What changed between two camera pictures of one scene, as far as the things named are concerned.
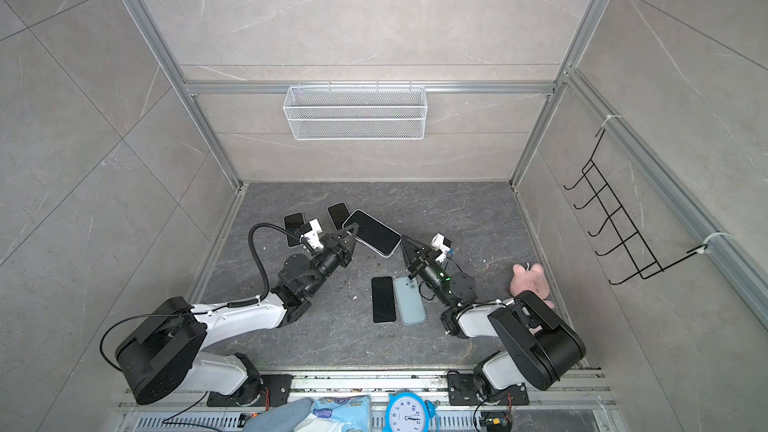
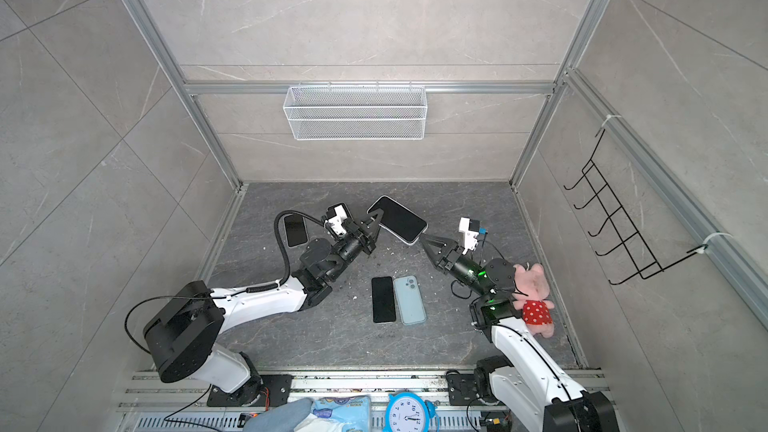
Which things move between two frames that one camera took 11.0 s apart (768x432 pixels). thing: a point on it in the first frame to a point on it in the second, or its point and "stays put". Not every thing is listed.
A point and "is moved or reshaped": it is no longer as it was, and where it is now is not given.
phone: [383, 299] stays put
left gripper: [338, 250] to [364, 238]
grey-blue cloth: [281, 417] stays put
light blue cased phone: [410, 300] stays put
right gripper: [424, 262] to [453, 256]
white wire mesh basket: [356, 112] stays put
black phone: [374, 234] is moved or reshaped
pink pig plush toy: [534, 279] stays put
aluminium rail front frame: [446, 400] stays put
